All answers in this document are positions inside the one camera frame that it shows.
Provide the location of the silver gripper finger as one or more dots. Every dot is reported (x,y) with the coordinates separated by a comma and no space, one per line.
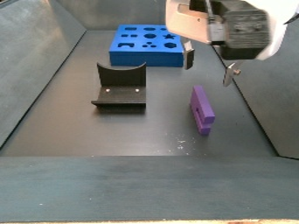
(232,70)
(188,54)

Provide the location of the purple double-square block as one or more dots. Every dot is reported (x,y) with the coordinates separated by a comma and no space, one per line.
(202,110)

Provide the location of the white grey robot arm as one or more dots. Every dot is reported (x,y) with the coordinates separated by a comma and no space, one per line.
(282,13)

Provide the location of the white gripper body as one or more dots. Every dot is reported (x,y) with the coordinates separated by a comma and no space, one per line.
(196,25)

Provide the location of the black curved holder stand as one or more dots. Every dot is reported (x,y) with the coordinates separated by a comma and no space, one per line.
(121,86)

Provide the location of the blue foam shape board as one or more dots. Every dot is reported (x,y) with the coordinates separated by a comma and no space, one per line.
(146,43)

